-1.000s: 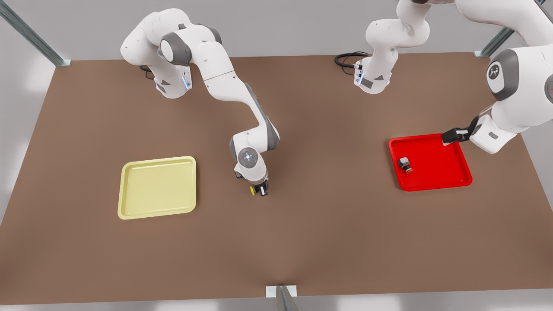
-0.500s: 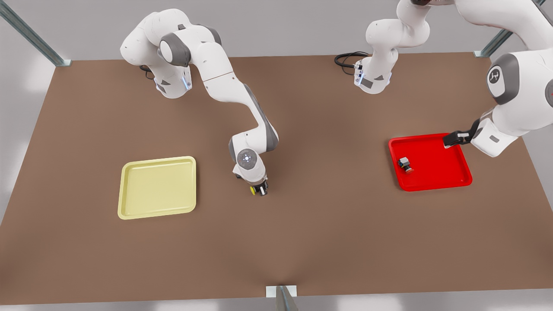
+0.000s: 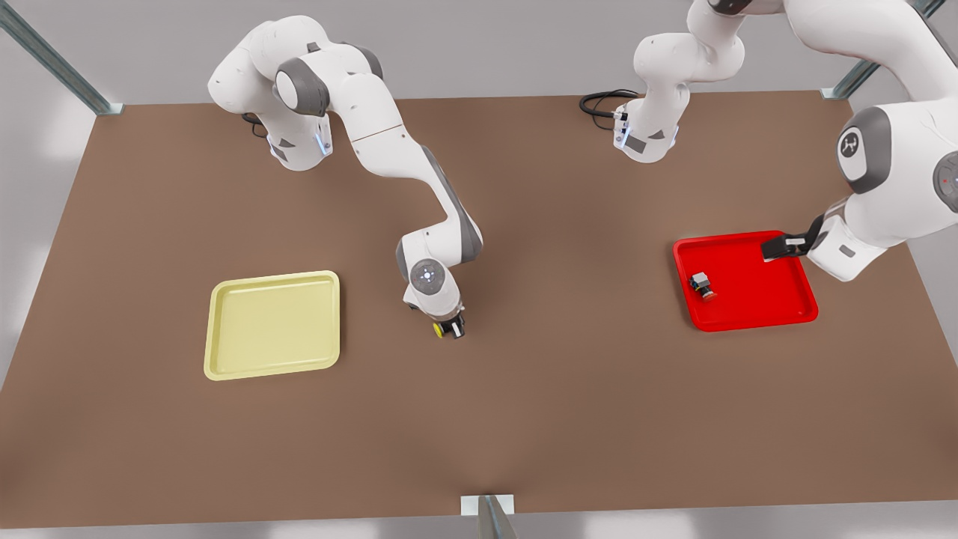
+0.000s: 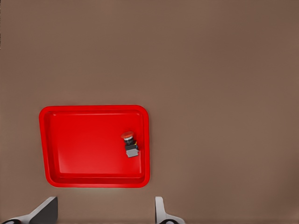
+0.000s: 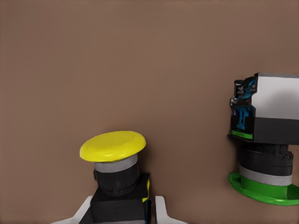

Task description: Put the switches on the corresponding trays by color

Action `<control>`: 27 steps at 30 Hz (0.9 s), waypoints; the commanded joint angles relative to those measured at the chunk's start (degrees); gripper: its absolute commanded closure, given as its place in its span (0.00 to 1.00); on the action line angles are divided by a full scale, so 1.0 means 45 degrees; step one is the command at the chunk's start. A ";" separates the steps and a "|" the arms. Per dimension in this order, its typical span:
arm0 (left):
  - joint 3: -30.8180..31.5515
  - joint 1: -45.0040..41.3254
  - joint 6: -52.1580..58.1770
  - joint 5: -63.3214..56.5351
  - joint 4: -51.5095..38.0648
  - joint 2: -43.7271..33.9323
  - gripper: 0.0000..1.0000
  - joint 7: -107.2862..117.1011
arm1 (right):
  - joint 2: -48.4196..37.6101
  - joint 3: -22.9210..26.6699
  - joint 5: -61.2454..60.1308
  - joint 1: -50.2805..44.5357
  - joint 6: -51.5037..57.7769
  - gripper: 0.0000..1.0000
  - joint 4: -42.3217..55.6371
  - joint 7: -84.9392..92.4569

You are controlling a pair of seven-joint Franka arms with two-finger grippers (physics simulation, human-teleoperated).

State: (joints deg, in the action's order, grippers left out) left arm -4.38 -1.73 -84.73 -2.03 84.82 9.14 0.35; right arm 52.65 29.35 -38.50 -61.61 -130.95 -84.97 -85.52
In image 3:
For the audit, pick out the red push-button switch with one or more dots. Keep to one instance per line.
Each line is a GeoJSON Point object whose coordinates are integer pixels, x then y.
{"type": "Point", "coordinates": [702, 285]}

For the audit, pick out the yellow tray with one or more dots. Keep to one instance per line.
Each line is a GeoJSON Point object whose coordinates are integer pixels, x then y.
{"type": "Point", "coordinates": [272, 325]}

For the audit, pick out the red tray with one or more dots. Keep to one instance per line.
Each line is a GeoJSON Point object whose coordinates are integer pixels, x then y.
{"type": "Point", "coordinates": [743, 280]}

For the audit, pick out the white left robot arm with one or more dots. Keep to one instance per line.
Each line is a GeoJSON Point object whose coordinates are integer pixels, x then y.
{"type": "Point", "coordinates": [891, 150]}

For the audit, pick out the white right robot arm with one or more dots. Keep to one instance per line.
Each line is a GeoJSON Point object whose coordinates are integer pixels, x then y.
{"type": "Point", "coordinates": [389, 142]}

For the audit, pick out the silver frame post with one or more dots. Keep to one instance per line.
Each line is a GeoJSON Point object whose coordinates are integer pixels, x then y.
{"type": "Point", "coordinates": [872, 64]}
{"type": "Point", "coordinates": [490, 516]}
{"type": "Point", "coordinates": [56, 61]}

